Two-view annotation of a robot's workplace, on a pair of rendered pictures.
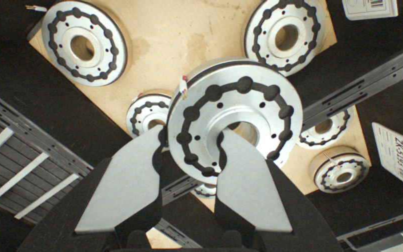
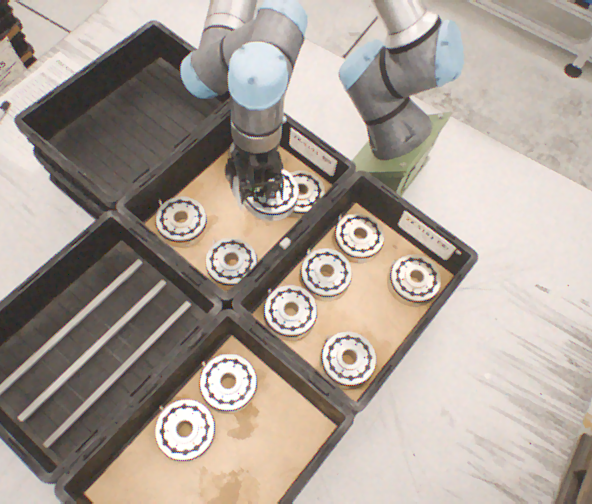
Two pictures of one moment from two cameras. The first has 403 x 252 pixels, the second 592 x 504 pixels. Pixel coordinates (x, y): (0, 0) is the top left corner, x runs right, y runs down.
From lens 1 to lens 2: 0.99 m
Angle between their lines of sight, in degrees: 52
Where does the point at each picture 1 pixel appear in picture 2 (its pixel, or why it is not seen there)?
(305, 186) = (404, 315)
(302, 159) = (377, 281)
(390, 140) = (410, 226)
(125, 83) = (201, 245)
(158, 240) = (249, 473)
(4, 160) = (69, 347)
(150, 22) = (218, 205)
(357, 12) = (330, 170)
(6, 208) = (32, 437)
